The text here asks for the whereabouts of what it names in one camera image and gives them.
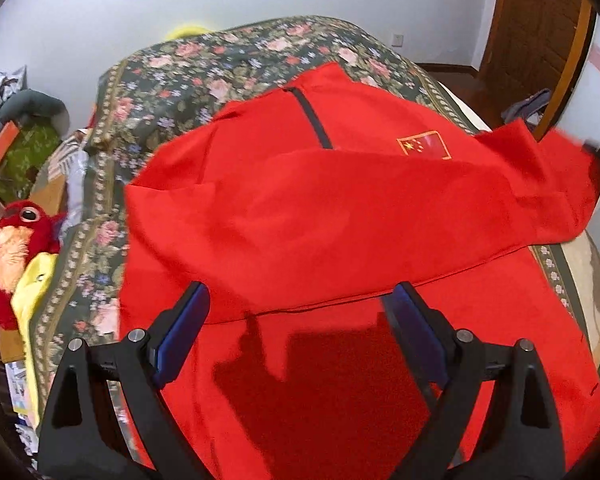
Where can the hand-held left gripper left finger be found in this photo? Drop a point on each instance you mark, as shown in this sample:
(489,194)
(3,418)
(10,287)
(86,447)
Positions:
(180,332)

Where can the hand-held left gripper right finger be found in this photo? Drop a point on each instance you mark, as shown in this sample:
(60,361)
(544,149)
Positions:
(420,332)

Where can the red jacket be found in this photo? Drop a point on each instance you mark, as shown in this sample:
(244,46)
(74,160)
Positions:
(340,220)

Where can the grey clothes pile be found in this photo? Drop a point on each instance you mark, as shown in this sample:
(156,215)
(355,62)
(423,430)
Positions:
(527,105)

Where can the wooden wardrobe panel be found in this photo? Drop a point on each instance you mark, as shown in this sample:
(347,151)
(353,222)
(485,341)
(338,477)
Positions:
(572,60)

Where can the beige blanket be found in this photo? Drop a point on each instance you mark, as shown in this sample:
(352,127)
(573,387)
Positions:
(587,280)

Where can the wooden door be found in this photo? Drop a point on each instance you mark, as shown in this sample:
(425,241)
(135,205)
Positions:
(535,30)

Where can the red plush toy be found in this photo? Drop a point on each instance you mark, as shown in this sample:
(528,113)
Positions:
(15,245)

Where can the green patterned bag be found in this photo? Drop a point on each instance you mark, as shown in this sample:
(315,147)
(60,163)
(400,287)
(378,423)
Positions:
(27,152)

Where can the floral blanket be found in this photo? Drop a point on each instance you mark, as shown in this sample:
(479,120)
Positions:
(180,75)

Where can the red box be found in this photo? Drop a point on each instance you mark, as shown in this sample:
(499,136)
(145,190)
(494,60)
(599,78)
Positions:
(1,146)

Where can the grey neck pillow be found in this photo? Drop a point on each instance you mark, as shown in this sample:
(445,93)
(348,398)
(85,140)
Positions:
(30,102)

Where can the yellow pillow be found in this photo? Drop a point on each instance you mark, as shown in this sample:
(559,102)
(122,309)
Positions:
(190,29)

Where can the wall outlet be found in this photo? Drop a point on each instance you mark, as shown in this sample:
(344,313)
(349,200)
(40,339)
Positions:
(398,39)

